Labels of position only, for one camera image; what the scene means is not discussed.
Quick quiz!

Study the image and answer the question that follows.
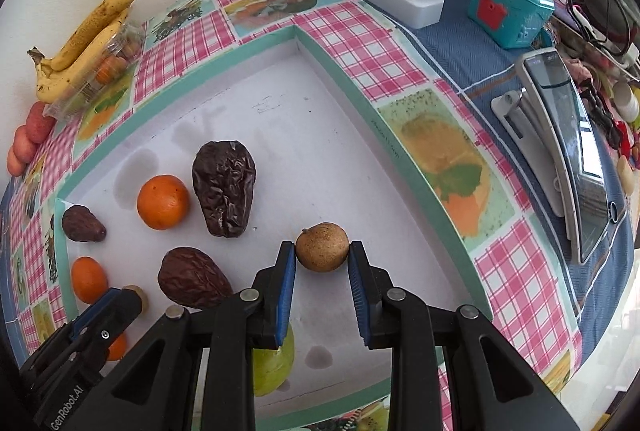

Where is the orange mandarin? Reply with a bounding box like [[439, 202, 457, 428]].
[[107, 333, 128, 362], [70, 257, 108, 304], [137, 174, 191, 231]]

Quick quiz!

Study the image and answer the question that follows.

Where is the dark wrinkled date fruit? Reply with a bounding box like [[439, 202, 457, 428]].
[[192, 140, 257, 238]]

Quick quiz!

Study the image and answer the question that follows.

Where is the fruit print checkered tablecloth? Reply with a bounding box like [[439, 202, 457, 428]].
[[1, 0, 573, 430]]

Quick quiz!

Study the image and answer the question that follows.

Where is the green pear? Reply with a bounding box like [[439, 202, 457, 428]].
[[253, 326, 295, 397]]

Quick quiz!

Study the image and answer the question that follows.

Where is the small pale red apple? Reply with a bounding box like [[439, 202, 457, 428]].
[[6, 147, 26, 177]]

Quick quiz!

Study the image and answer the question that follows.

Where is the middle red apple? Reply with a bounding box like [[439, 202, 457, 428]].
[[12, 124, 38, 164]]

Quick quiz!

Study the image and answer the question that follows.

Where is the large red apple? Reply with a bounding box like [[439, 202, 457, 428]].
[[25, 102, 56, 145]]

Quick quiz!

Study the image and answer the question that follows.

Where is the white tray teal rim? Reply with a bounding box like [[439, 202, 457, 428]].
[[52, 22, 497, 431]]

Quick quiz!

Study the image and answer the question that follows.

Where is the lower yellow banana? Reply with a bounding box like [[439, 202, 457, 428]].
[[27, 8, 129, 104]]

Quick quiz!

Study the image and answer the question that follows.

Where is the yellow banana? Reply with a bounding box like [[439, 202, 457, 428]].
[[43, 0, 134, 71], [27, 8, 129, 104]]

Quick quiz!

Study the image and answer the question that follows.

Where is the blue tablecloth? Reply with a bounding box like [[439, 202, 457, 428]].
[[290, 0, 637, 362]]

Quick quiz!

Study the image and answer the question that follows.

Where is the clear plastic fruit container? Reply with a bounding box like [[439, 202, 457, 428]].
[[44, 19, 145, 120]]

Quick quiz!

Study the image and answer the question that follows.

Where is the upper yellow banana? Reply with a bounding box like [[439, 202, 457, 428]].
[[43, 0, 134, 71]]

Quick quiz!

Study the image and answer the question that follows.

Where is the teal toy box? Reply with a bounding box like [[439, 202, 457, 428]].
[[468, 0, 554, 50]]

